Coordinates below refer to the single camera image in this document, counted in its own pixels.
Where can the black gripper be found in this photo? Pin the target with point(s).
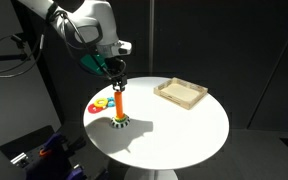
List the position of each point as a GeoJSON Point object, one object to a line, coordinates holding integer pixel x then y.
{"type": "Point", "coordinates": [116, 68]}

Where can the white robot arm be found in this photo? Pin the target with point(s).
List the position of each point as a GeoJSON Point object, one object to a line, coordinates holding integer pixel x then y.
{"type": "Point", "coordinates": [91, 28]}

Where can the wooden tray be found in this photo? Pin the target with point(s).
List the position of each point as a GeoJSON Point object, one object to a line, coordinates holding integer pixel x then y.
{"type": "Point", "coordinates": [181, 92]}

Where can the purple black clamp equipment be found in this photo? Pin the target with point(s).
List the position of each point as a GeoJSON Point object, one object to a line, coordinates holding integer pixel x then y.
{"type": "Point", "coordinates": [50, 161]}

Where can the orange ring stacking stand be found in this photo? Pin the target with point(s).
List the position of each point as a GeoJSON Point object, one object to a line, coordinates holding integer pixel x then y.
{"type": "Point", "coordinates": [120, 116]}

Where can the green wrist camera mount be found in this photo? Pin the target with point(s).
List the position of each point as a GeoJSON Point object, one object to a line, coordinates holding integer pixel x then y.
{"type": "Point", "coordinates": [94, 64]}

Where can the white table pedestal base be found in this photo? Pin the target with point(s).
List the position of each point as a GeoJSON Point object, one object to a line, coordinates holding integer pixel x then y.
{"type": "Point", "coordinates": [144, 174]}

